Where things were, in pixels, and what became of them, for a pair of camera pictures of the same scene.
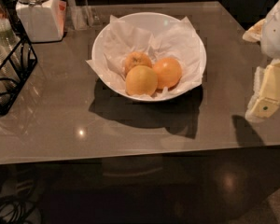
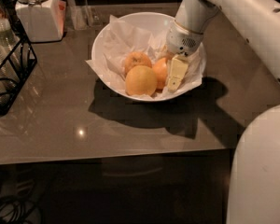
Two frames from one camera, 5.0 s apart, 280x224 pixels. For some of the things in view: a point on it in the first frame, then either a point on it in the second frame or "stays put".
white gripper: (276, 32) to (182, 42)
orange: (141, 80) stays put
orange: (169, 72) stays put
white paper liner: (119, 39) stays put
